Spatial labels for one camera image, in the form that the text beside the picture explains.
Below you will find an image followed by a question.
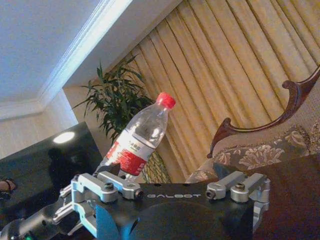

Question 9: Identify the silver-barred finger of the left gripper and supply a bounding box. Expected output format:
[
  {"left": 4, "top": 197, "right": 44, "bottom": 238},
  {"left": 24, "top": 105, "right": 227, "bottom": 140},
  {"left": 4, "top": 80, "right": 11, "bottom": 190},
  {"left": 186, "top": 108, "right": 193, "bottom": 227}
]
[{"left": 51, "top": 184, "right": 84, "bottom": 236}]

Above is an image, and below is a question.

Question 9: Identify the floral sofa carved wood frame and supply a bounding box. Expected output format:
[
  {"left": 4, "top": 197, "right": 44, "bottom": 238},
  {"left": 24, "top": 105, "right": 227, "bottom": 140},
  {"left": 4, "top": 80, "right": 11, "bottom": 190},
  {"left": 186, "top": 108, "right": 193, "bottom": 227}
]
[{"left": 184, "top": 64, "right": 320, "bottom": 185}]

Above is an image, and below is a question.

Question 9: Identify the clear plastic bottle red cap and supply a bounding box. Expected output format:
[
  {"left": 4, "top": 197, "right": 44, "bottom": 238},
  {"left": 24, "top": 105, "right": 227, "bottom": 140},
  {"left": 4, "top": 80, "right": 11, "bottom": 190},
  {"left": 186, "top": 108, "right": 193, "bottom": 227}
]
[{"left": 94, "top": 91, "right": 177, "bottom": 184}]

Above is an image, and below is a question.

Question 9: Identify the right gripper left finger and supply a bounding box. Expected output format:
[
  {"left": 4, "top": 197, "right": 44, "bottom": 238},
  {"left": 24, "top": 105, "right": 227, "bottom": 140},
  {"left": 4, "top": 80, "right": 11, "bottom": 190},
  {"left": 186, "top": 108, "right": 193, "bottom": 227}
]
[{"left": 70, "top": 162, "right": 145, "bottom": 204}]

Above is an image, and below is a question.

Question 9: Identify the yellow pleated curtain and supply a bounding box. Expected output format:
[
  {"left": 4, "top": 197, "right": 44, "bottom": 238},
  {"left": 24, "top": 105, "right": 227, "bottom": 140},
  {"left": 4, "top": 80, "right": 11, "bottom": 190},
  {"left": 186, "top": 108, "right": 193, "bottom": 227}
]
[{"left": 107, "top": 0, "right": 320, "bottom": 184}]

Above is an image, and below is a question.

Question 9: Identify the woven wicker plant basket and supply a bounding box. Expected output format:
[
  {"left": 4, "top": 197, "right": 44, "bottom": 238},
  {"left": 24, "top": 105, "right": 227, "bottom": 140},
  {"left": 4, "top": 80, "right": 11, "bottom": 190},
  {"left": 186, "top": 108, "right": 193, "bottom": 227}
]
[{"left": 140, "top": 150, "right": 173, "bottom": 185}]

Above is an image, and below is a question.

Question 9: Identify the small pink object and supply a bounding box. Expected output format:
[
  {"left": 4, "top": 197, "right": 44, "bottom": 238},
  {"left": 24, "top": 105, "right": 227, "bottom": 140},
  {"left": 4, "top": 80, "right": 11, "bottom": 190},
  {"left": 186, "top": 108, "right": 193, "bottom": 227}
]
[{"left": 0, "top": 179, "right": 17, "bottom": 200}]

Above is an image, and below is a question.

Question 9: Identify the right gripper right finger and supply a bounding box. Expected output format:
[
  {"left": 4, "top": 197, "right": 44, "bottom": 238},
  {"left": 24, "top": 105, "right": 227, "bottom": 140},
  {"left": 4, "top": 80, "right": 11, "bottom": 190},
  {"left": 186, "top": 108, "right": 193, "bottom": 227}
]
[{"left": 205, "top": 162, "right": 271, "bottom": 204}]

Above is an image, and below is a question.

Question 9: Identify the black flat screen television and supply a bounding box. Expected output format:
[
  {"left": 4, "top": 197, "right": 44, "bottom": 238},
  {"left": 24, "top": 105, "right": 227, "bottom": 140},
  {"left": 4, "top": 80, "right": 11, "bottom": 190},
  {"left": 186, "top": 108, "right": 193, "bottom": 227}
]
[{"left": 0, "top": 121, "right": 105, "bottom": 219}]

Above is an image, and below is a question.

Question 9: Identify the green leafy houseplant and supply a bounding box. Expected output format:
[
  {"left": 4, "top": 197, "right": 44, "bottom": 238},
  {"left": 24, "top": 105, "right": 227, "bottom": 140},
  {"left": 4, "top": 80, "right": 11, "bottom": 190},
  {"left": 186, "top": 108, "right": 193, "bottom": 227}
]
[{"left": 72, "top": 56, "right": 155, "bottom": 144}]

